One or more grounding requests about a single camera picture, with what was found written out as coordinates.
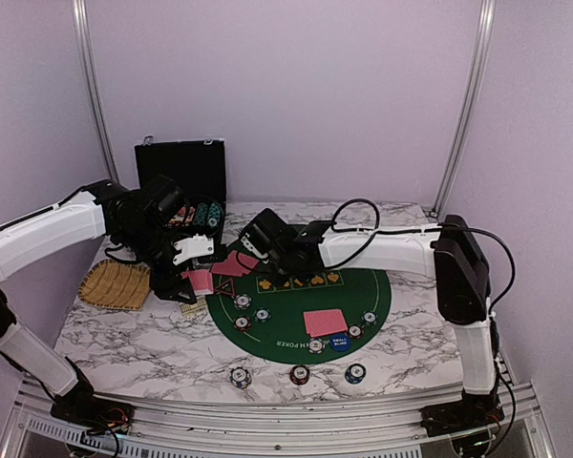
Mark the woven bamboo tray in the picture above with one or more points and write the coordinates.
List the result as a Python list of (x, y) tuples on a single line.
[(116, 286)]

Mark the aluminium front rail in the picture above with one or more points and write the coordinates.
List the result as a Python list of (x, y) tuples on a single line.
[(385, 426)]

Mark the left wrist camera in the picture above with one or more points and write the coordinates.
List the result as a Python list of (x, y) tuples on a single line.
[(192, 248)]

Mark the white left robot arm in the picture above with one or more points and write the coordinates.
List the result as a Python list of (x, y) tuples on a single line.
[(42, 256)]

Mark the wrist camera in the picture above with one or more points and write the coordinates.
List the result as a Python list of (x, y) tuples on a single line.
[(267, 236), (192, 248)]

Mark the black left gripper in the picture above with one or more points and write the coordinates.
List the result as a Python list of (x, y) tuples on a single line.
[(165, 284)]

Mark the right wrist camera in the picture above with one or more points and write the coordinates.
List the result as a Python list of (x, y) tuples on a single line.
[(267, 236)]

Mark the black red all-in triangle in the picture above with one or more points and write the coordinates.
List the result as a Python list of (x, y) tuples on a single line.
[(226, 288)]

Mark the green chips row in case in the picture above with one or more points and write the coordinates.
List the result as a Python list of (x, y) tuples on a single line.
[(201, 215)]

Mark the card deck in case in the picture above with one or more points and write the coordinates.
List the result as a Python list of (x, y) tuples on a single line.
[(184, 216)]

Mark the left aluminium frame post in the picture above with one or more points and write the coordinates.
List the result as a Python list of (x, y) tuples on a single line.
[(86, 53)]

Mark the round green poker mat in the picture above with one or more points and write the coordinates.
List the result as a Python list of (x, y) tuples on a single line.
[(284, 339)]

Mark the red card group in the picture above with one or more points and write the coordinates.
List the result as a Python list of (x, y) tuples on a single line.
[(229, 268), (242, 263)]

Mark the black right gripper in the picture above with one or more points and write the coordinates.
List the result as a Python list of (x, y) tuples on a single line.
[(278, 279)]

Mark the blue small blind button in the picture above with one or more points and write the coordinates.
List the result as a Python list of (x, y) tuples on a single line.
[(340, 342)]

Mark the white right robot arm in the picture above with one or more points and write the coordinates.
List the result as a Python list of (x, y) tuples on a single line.
[(447, 253)]

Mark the red-backed card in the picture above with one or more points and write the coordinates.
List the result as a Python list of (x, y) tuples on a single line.
[(317, 323)]

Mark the green chip group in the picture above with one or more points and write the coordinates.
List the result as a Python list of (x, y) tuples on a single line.
[(262, 315)]

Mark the red-backed card deck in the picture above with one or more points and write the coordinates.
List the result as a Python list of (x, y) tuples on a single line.
[(201, 280)]

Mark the right aluminium frame post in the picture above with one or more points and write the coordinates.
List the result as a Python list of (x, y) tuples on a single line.
[(473, 86)]

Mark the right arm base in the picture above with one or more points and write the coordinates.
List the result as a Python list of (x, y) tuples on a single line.
[(470, 411)]

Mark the red black chip stack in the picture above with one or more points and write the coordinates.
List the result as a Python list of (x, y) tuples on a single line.
[(299, 374)]

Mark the black poker chip case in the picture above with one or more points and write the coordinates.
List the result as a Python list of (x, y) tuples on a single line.
[(198, 166)]

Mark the teal chips row in case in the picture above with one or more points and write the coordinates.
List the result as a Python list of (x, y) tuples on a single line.
[(214, 215)]

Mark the aluminium frame post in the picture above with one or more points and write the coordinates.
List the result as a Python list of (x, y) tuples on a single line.
[(473, 86), (86, 53)]

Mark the dark chip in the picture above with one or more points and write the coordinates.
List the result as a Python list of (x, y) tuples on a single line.
[(355, 332)]

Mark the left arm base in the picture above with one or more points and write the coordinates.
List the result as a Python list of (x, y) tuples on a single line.
[(81, 406)]

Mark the blue gold card box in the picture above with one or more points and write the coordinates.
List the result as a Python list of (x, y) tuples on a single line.
[(193, 309)]

